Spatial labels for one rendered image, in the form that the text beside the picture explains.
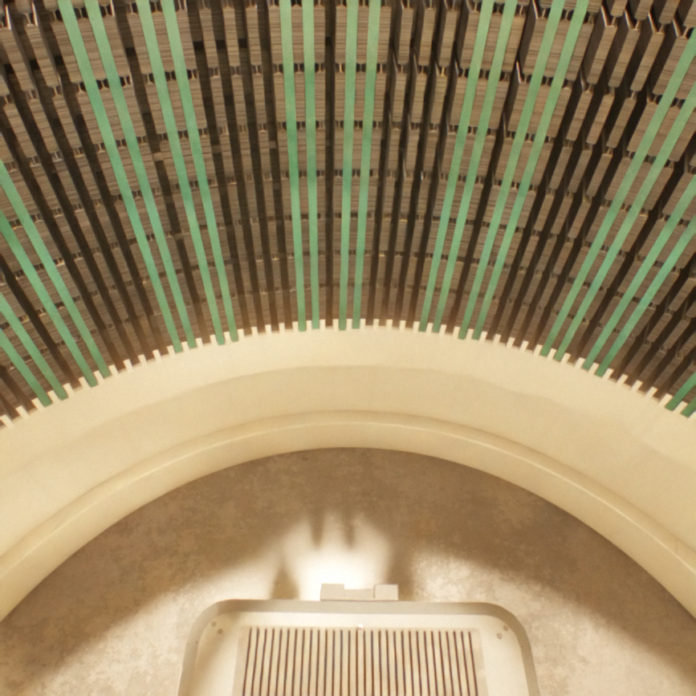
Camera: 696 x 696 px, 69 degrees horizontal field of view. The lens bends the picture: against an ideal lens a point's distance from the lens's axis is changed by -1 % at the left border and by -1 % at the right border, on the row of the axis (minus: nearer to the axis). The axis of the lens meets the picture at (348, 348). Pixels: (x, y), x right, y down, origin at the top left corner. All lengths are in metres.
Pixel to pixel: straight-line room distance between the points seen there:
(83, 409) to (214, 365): 0.21
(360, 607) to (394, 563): 0.33
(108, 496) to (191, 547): 0.21
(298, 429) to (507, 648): 0.63
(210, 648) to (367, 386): 0.60
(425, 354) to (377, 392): 0.29
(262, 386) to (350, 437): 0.27
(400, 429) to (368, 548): 0.28
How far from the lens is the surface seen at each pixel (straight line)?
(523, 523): 1.31
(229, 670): 0.87
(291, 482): 1.27
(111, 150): 0.64
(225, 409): 1.17
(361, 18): 0.60
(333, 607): 0.89
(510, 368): 0.93
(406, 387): 1.16
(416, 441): 1.28
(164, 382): 0.91
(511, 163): 0.68
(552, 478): 1.27
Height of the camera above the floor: 1.14
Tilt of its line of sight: 49 degrees down
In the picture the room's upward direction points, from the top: 3 degrees clockwise
